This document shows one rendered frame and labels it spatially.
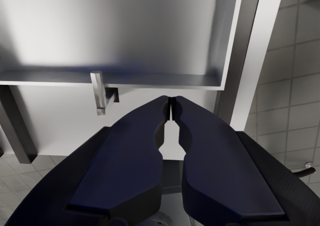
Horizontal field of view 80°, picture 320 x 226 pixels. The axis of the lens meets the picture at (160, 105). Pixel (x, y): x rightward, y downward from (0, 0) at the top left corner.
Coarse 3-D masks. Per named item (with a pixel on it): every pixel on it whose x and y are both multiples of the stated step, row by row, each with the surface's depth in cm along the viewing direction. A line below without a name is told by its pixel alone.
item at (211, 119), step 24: (192, 120) 9; (216, 120) 9; (192, 144) 8; (216, 144) 8; (240, 144) 8; (192, 168) 7; (216, 168) 7; (240, 168) 7; (192, 192) 6; (216, 192) 6; (240, 192) 6; (264, 192) 6; (192, 216) 7; (216, 216) 6; (240, 216) 5; (264, 216) 5
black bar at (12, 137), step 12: (0, 84) 24; (0, 96) 24; (12, 96) 25; (0, 108) 24; (12, 108) 25; (0, 120) 25; (12, 120) 26; (12, 132) 26; (24, 132) 28; (12, 144) 27; (24, 144) 28; (24, 156) 29; (36, 156) 30
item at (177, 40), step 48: (0, 0) 20; (48, 0) 20; (96, 0) 19; (144, 0) 19; (192, 0) 19; (240, 0) 16; (0, 48) 22; (48, 48) 22; (96, 48) 22; (144, 48) 22; (192, 48) 21
